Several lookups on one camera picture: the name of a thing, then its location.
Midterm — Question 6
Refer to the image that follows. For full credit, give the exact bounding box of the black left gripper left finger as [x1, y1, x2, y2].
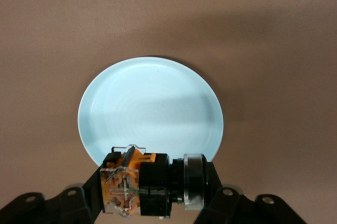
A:
[0, 166, 102, 224]

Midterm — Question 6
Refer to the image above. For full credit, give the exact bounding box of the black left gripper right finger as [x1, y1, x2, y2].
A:
[193, 161, 308, 224]

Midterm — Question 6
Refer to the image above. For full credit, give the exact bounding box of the orange push-button switch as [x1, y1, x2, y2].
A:
[99, 143, 211, 220]

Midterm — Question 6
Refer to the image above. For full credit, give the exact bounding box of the light blue round plate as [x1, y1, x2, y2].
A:
[77, 55, 225, 169]

